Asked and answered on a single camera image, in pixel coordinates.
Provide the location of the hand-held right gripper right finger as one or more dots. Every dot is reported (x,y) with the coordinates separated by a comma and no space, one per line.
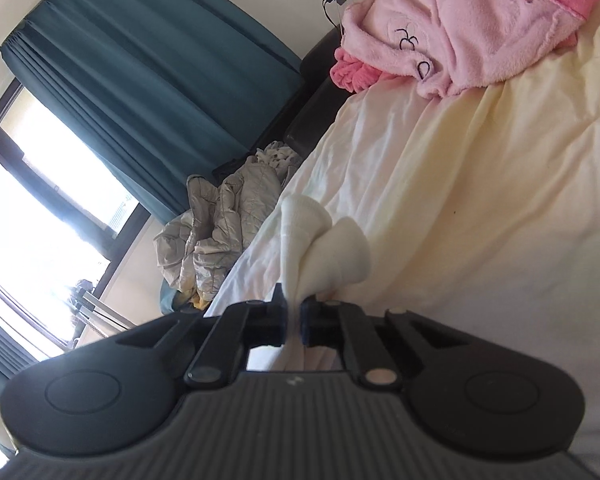
(306,318)

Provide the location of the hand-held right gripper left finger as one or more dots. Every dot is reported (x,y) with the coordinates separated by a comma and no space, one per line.
(279,316)

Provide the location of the white sock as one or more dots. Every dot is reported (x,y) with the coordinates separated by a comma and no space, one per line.
(305,245)

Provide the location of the grey quilted blanket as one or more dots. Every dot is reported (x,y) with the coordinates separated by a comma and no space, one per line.
(220,225)

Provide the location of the cream bed sheet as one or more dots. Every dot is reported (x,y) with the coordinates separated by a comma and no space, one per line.
(460,200)

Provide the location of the black leather sofa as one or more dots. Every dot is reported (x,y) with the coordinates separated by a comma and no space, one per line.
(305,100)

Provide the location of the window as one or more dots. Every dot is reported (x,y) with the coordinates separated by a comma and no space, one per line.
(40,240)

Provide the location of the teal curtain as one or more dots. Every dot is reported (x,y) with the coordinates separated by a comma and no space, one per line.
(145,85)

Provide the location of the pink fleece robe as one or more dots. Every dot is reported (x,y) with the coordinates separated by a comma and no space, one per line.
(460,25)

